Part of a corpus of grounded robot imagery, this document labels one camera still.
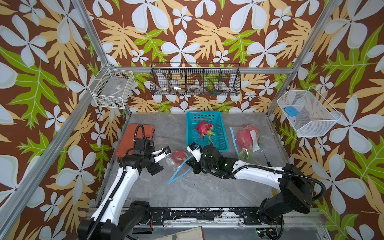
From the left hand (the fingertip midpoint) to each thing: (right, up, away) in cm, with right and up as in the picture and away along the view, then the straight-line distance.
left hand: (156, 156), depth 81 cm
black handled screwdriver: (+68, -6, +12) cm, 69 cm away
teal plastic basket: (+38, +23, +29) cm, 53 cm away
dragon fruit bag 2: (+12, 0, +1) cm, 12 cm away
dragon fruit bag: (+29, +15, +17) cm, 37 cm away
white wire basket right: (+86, +22, -3) cm, 89 cm away
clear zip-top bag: (+13, -6, -5) cm, 15 cm away
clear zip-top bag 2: (+55, +7, +12) cm, 57 cm away
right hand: (+16, -3, -3) cm, 16 cm away
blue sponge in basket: (+78, +26, +5) cm, 83 cm away
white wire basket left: (-27, +39, +5) cm, 47 cm away
